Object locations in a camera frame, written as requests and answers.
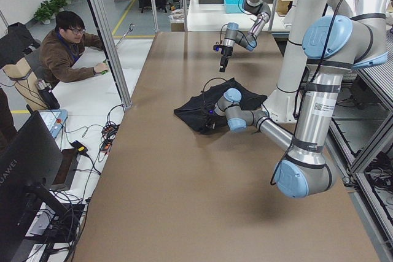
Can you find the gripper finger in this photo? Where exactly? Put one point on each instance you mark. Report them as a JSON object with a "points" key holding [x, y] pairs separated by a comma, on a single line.
{"points": [[223, 64]]}

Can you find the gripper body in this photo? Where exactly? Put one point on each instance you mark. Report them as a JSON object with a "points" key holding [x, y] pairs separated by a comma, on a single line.
{"points": [[226, 51], [209, 119]]}

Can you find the black printed t-shirt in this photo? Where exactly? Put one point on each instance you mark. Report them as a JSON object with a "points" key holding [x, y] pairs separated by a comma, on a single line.
{"points": [[198, 113]]}

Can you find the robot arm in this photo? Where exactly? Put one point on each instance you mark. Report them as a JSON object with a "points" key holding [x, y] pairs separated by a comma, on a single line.
{"points": [[233, 35], [328, 38]]}

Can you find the blue plastic tray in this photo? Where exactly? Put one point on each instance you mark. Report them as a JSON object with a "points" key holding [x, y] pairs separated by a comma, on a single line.
{"points": [[234, 6]]}

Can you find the cardboard box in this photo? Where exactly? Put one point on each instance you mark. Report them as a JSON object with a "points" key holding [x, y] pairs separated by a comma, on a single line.
{"points": [[283, 6]]}

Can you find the black power adapter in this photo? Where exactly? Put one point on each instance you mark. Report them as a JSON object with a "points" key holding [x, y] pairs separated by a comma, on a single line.
{"points": [[81, 148]]}

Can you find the teach pendant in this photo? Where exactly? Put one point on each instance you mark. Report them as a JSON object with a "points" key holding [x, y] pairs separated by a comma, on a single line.
{"points": [[55, 120]]}

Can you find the person in brown jacket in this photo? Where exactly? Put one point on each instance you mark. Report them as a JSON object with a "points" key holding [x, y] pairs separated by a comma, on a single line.
{"points": [[63, 46]]}

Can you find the black Huawei monitor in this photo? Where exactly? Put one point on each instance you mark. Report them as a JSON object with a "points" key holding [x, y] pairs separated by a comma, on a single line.
{"points": [[28, 168]]}

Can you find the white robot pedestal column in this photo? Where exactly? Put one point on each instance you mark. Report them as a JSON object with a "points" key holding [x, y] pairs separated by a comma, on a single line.
{"points": [[281, 102]]}

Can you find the aluminium frame post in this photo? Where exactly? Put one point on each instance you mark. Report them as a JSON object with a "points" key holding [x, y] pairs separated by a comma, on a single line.
{"points": [[99, 16]]}

